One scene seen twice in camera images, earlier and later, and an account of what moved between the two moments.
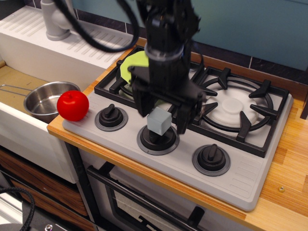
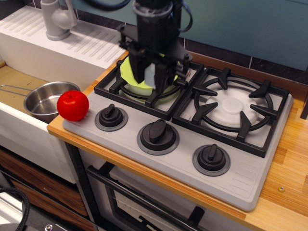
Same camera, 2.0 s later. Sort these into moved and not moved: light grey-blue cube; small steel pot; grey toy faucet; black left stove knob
Moved: light grey-blue cube
Not moved: grey toy faucet; small steel pot; black left stove knob
